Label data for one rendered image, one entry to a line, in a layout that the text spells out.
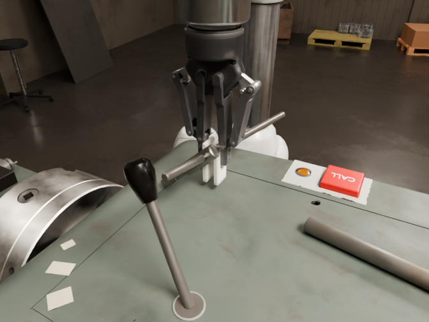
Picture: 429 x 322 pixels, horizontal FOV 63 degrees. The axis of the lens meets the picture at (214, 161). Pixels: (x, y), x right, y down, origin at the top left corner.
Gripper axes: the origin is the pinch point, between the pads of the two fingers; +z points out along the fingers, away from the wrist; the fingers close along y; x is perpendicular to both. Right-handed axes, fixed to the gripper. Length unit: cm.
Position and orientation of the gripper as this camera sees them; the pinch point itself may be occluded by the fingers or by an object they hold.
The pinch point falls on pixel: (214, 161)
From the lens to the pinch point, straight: 54.5
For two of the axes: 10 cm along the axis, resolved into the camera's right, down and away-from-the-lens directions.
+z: 0.0, 8.5, 5.3
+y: -8.8, -2.5, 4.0
